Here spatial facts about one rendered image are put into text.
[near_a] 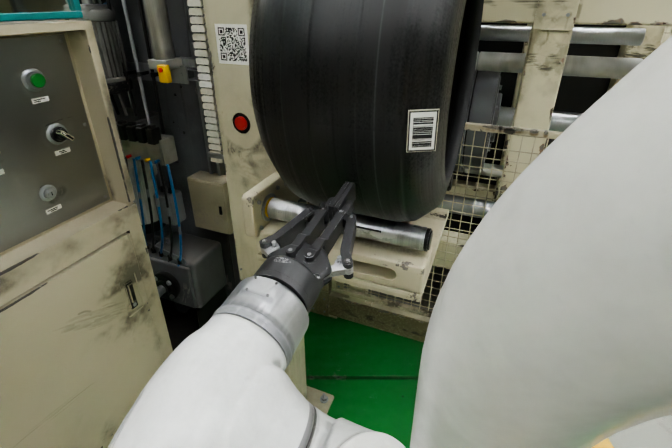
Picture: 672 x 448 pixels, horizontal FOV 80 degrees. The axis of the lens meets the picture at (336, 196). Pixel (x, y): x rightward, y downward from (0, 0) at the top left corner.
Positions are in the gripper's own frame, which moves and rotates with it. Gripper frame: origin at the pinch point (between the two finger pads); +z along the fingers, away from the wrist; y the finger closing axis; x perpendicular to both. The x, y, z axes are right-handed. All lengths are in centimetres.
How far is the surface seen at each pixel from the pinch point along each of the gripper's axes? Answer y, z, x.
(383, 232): -2.9, 11.7, 14.1
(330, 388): 22, 29, 108
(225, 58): 34.0, 23.1, -13.1
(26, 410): 52, -32, 36
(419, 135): -10.0, 3.8, -10.3
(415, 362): -5, 53, 112
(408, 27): -7.3, 6.0, -23.3
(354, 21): -0.5, 5.7, -23.9
